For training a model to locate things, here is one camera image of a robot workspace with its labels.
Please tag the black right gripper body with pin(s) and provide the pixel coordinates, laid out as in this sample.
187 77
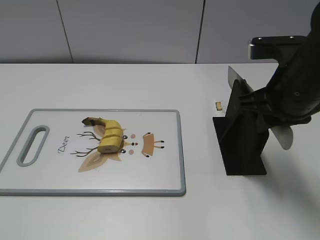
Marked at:
293 92

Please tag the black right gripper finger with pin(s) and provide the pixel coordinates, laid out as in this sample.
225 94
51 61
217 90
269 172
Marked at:
264 122
257 97

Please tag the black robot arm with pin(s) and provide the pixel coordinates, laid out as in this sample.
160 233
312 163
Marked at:
315 17

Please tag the yellow banana middle slice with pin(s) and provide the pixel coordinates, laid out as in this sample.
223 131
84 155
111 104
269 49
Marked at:
112 132

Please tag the yellow banana end slice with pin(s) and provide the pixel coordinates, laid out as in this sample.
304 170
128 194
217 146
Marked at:
110 145

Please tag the yellow banana stem piece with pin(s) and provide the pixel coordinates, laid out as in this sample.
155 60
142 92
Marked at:
108 124

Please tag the black knife stand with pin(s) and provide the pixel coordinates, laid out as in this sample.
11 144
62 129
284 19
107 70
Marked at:
240 143

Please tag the small tan table inset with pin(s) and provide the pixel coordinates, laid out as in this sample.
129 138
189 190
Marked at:
218 106

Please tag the white grey-rimmed cutting board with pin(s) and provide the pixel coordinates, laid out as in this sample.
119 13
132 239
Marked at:
55 154

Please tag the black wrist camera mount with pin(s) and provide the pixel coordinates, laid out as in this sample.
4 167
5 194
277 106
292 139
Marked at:
279 48

